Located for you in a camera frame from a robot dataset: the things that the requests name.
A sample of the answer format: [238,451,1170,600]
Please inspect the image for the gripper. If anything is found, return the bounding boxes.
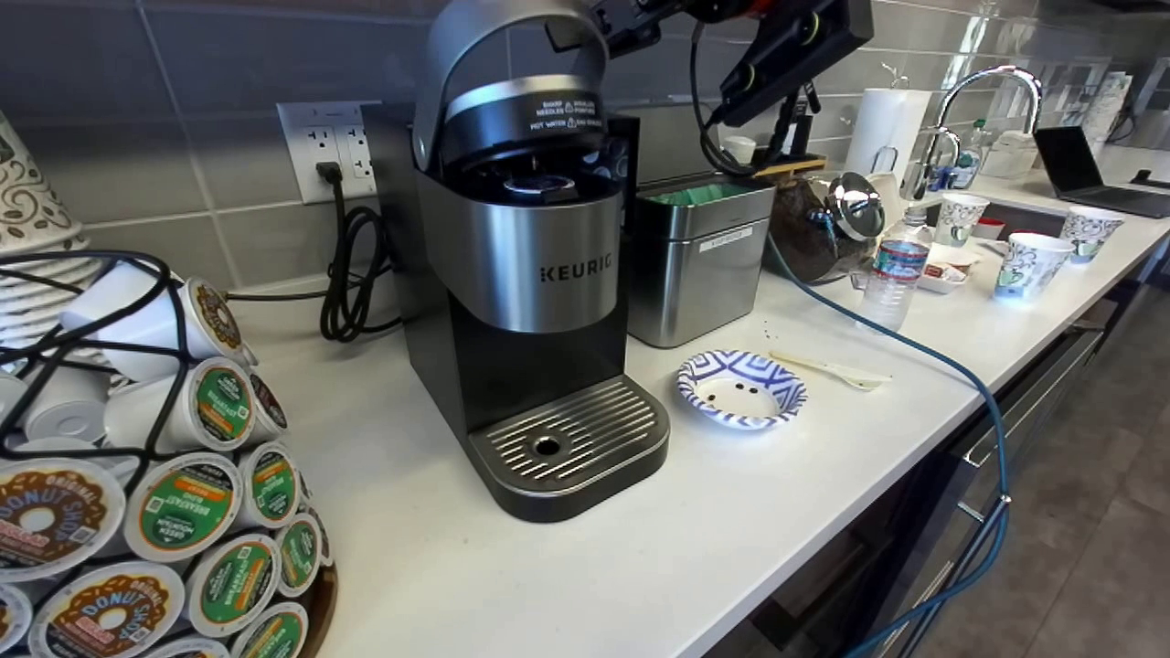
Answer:
[546,0,761,54]

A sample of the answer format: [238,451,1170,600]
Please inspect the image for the coffee maker lid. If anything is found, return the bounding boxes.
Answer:
[411,0,612,175]

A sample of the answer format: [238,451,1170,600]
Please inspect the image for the coffee maker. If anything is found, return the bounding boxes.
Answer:
[361,0,671,524]

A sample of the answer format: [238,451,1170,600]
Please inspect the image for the glass jar of coffee beans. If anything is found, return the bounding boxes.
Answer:
[765,169,887,285]

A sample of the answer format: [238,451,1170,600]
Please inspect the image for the coffee pod brown lid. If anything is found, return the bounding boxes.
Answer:
[58,263,258,382]
[0,456,127,585]
[28,561,187,658]
[247,369,290,441]

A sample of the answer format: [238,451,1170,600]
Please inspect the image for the coffee pod green lid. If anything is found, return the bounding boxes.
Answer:
[122,451,244,564]
[274,511,324,599]
[235,440,303,532]
[229,600,310,658]
[102,357,258,454]
[185,532,282,639]

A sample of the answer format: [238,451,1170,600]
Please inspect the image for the white coffee pod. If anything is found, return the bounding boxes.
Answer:
[22,365,112,445]

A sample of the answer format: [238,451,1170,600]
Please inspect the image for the row of green packets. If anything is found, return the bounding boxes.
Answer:
[647,183,752,207]

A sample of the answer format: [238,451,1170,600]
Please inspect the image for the wooden utensil block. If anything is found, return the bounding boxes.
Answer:
[751,80,829,180]

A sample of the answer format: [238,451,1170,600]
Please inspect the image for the steel container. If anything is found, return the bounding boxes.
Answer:
[625,173,777,349]

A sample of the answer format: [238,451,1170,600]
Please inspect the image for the paper towel roll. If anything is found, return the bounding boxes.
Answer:
[846,86,934,181]

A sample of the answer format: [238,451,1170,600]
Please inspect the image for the clear water bottle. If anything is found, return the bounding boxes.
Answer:
[857,206,934,333]

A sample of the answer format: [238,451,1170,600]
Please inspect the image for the chrome tap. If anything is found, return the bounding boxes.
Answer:
[899,65,1044,202]

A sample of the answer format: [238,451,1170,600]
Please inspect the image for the soap bottle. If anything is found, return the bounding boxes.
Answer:
[951,118,990,190]

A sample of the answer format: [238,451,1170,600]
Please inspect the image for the blue patterned paper bowl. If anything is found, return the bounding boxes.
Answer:
[676,349,809,431]

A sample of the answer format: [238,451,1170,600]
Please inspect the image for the patterned paper cup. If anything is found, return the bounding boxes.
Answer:
[994,231,1076,302]
[1059,205,1126,265]
[933,193,991,249]

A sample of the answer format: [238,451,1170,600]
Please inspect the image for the white plastic spoon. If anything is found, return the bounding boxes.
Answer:
[770,351,893,393]

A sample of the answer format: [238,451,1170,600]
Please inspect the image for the small tray of packets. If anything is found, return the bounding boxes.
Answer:
[917,245,981,294]

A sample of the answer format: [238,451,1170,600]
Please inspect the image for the white appliance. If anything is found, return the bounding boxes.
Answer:
[982,130,1039,180]

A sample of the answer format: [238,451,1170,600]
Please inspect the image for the sink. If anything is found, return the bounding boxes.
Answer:
[928,200,1067,242]

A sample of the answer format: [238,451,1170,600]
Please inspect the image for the laptop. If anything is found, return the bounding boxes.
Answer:
[1033,125,1170,219]

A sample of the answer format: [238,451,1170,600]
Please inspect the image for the stack of paper cups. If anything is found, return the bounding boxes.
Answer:
[0,110,90,253]

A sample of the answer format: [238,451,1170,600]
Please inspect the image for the stack of paper plates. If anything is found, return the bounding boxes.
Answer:
[0,236,112,368]

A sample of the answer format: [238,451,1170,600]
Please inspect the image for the white wall socket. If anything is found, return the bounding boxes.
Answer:
[277,101,380,205]

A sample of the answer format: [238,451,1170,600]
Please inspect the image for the black cable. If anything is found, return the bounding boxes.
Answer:
[224,162,404,345]

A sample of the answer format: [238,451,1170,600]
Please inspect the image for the blue cable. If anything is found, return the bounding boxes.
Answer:
[766,232,1012,658]

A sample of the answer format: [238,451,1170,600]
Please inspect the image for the drawer handle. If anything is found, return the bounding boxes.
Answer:
[963,327,1104,469]

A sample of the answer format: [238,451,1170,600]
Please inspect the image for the wire coffee pod rack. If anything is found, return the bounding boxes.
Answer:
[0,250,340,658]

